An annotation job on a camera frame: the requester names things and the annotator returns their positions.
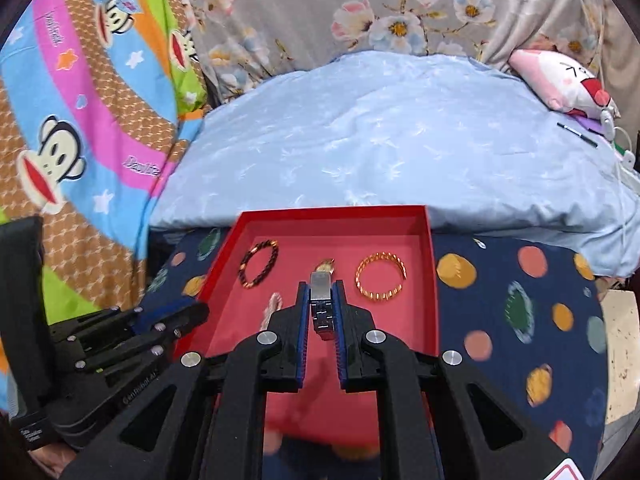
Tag black pen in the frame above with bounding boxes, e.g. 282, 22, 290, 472
556, 121, 599, 149

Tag red cardboard box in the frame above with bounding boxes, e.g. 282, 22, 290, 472
172, 204, 442, 453

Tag dark bead bracelet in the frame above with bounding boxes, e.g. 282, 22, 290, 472
238, 240, 280, 290

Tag white card with red border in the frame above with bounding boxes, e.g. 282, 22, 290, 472
540, 457, 586, 480

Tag white cable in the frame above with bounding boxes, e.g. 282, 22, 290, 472
600, 107, 638, 168

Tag grey floral sheet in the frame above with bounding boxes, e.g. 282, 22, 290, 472
170, 0, 608, 106

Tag colourful monkey-print blanket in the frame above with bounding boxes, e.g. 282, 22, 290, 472
0, 0, 208, 411

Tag navy planet-print blanket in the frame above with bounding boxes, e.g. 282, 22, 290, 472
140, 227, 608, 480

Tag pink plush pillow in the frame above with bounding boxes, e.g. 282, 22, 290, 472
507, 49, 621, 121

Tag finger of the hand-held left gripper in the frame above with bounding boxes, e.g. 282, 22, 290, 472
47, 297, 211, 346
72, 327, 183, 377

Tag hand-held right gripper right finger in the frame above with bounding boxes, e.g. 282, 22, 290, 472
332, 281, 571, 480

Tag white pearl bracelet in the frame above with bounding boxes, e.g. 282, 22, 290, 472
260, 292, 285, 333

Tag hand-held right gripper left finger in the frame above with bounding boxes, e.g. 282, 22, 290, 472
60, 281, 308, 480

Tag gold bangle bracelet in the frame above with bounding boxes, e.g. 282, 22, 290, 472
355, 251, 407, 302

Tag silver wrist watch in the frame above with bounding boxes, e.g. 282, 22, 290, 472
309, 270, 335, 343

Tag light blue duvet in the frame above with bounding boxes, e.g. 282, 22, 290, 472
149, 50, 640, 278

